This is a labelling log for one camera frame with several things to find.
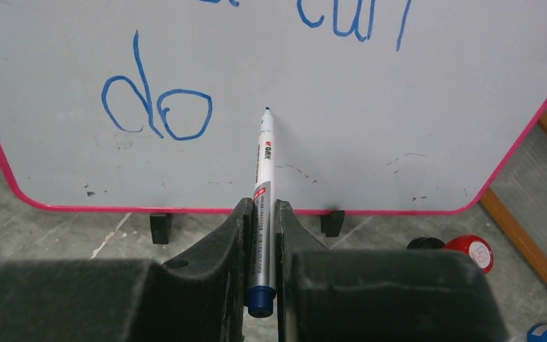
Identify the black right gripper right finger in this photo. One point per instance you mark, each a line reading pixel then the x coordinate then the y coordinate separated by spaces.
pixel 378 295

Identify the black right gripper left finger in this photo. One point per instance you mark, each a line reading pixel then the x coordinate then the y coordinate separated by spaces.
pixel 197 295

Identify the white blue whiteboard marker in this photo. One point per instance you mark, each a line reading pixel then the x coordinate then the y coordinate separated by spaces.
pixel 262 274

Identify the pink-framed whiteboard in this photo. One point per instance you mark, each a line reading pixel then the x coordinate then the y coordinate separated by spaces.
pixel 395 107

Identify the black whiteboard foot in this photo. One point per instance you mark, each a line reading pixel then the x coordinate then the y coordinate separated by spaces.
pixel 331 222
pixel 160 227

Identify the wooden shelf rack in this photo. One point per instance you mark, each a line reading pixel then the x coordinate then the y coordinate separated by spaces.
pixel 517 199

